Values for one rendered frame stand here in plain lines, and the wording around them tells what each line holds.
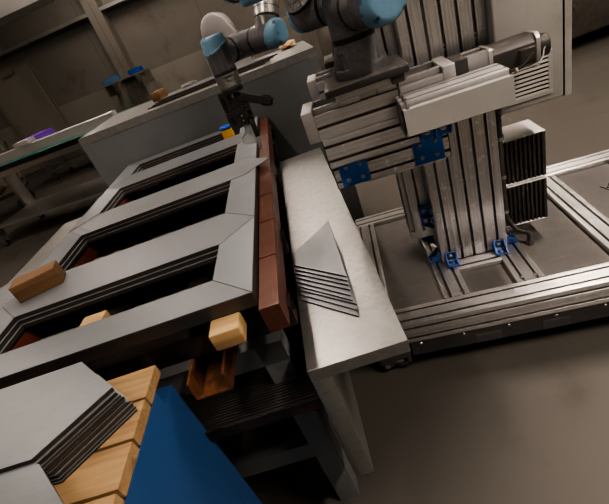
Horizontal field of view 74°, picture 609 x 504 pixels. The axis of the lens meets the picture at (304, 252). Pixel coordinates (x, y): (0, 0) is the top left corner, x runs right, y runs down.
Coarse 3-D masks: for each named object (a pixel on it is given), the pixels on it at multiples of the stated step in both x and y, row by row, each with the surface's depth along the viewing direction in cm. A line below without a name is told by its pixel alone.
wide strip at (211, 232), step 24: (216, 216) 113; (240, 216) 107; (168, 240) 110; (192, 240) 105; (216, 240) 100; (96, 264) 113; (120, 264) 108; (144, 264) 102; (72, 288) 105; (24, 312) 103
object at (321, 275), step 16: (320, 240) 109; (304, 256) 105; (320, 256) 102; (336, 256) 100; (304, 272) 100; (320, 272) 97; (336, 272) 94; (304, 288) 98; (320, 288) 95; (336, 288) 92; (320, 304) 92; (336, 304) 90; (352, 304) 88
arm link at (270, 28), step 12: (264, 0) 117; (276, 0) 118; (264, 12) 117; (276, 12) 119; (264, 24) 118; (276, 24) 116; (252, 36) 121; (264, 36) 118; (276, 36) 117; (252, 48) 123; (264, 48) 122
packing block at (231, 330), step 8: (216, 320) 78; (224, 320) 77; (232, 320) 76; (240, 320) 76; (216, 328) 76; (224, 328) 75; (232, 328) 74; (240, 328) 75; (216, 336) 74; (224, 336) 75; (232, 336) 75; (240, 336) 75; (216, 344) 75; (224, 344) 76; (232, 344) 76
